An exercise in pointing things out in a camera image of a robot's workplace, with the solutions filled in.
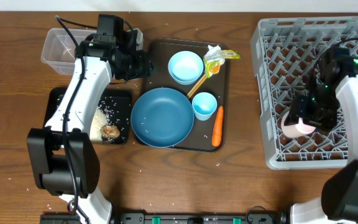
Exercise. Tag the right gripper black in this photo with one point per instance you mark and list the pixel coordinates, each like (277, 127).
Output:
(298, 111)

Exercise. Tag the brown serving tray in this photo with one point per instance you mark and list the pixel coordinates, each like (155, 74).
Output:
(161, 50)

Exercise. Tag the pink plastic cup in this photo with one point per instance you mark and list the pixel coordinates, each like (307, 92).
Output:
(295, 130)

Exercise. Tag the grey dishwasher rack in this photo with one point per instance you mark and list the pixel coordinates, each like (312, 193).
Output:
(284, 51)

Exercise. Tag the black waste tray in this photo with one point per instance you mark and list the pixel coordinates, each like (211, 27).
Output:
(117, 105)

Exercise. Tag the light blue plastic cup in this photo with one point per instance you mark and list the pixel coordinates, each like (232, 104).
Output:
(204, 105)

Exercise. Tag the yellow green snack wrapper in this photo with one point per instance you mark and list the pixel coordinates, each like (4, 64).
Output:
(215, 58)

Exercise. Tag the orange carrot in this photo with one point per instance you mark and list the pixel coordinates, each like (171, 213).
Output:
(218, 128)

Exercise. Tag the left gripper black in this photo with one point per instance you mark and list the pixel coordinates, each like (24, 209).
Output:
(145, 64)

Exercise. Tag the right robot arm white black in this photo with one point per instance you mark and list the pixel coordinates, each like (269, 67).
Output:
(336, 87)

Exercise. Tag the brown food scrap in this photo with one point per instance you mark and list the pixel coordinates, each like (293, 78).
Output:
(108, 131)

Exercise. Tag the clear plastic container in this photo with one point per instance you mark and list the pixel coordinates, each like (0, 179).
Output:
(59, 49)

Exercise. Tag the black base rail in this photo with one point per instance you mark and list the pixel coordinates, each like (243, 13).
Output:
(255, 217)

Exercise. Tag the pile of white rice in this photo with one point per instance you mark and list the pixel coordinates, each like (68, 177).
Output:
(100, 119)

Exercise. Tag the large dark blue plate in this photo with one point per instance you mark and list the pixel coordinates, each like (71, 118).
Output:
(162, 117)

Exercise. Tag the small light blue bowl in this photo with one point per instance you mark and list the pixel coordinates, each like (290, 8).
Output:
(185, 67)

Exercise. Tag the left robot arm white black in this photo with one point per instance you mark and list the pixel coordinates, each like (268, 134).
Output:
(62, 157)

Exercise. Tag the wooden chopstick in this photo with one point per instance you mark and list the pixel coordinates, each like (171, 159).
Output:
(196, 86)

